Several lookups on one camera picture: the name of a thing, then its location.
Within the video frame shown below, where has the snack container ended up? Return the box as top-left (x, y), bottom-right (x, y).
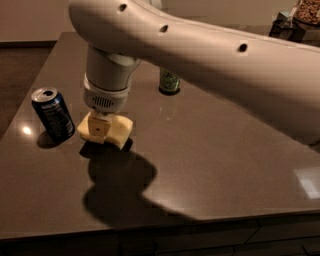
top-left (278, 0), bottom-right (320, 28)

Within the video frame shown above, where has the yellow wavy sponge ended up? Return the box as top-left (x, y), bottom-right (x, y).
top-left (77, 112), bottom-right (133, 149)

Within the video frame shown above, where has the blue pepsi can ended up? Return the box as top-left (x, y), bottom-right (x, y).
top-left (31, 87), bottom-right (75, 142)

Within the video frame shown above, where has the black mesh basket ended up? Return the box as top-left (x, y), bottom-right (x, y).
top-left (269, 20), bottom-right (301, 42)

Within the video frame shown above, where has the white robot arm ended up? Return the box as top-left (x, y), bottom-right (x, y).
top-left (69, 0), bottom-right (320, 146)

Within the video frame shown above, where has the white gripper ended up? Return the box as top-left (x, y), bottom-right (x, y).
top-left (83, 77), bottom-right (130, 144)

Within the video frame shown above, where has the green soda can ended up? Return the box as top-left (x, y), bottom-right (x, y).
top-left (159, 68), bottom-right (180, 95)

